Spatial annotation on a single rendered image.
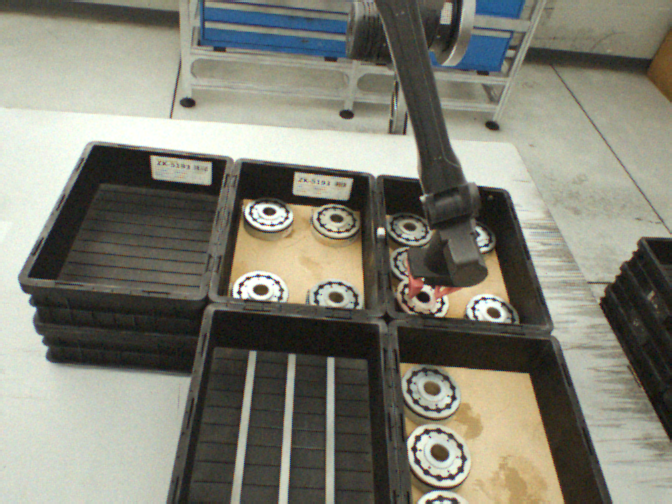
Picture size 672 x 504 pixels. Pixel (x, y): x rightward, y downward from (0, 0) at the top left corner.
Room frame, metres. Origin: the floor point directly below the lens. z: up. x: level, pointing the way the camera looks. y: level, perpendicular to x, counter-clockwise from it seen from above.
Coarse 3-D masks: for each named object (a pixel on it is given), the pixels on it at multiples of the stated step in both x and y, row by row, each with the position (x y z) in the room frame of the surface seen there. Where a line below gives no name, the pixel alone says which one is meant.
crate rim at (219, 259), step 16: (240, 160) 0.99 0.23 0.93; (256, 160) 1.00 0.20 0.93; (352, 176) 1.02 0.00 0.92; (368, 176) 1.03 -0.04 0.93; (224, 224) 0.79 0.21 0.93; (224, 240) 0.75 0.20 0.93; (384, 288) 0.72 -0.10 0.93; (208, 304) 0.62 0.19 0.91; (240, 304) 0.61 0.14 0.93; (256, 304) 0.62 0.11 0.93; (272, 304) 0.63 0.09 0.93; (288, 304) 0.63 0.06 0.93; (304, 304) 0.64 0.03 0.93; (384, 304) 0.68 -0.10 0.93
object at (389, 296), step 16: (384, 176) 1.04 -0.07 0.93; (400, 176) 1.05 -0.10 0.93; (496, 192) 1.07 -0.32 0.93; (384, 208) 0.93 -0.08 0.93; (512, 208) 1.02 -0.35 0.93; (384, 224) 0.88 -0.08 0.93; (512, 224) 0.97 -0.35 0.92; (384, 240) 0.84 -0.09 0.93; (384, 256) 0.79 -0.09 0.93; (528, 256) 0.88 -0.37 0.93; (384, 272) 0.75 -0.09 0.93; (528, 272) 0.83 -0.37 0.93; (544, 304) 0.76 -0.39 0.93; (416, 320) 0.66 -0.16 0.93; (432, 320) 0.66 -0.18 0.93; (448, 320) 0.67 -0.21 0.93; (464, 320) 0.68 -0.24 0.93; (480, 320) 0.69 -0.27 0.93; (544, 320) 0.72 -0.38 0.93
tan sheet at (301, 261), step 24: (240, 240) 0.86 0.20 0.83; (288, 240) 0.89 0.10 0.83; (312, 240) 0.90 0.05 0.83; (360, 240) 0.93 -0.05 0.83; (240, 264) 0.79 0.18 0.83; (264, 264) 0.81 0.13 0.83; (288, 264) 0.82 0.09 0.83; (312, 264) 0.83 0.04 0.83; (336, 264) 0.85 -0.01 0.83; (360, 264) 0.86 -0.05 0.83; (288, 288) 0.76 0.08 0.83; (360, 288) 0.80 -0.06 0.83
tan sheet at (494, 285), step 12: (492, 252) 0.98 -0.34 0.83; (492, 264) 0.94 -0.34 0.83; (492, 276) 0.91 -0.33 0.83; (468, 288) 0.86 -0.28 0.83; (480, 288) 0.86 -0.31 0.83; (492, 288) 0.87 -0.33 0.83; (504, 288) 0.88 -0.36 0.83; (456, 300) 0.82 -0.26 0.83; (468, 300) 0.82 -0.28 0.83; (456, 312) 0.78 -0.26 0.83
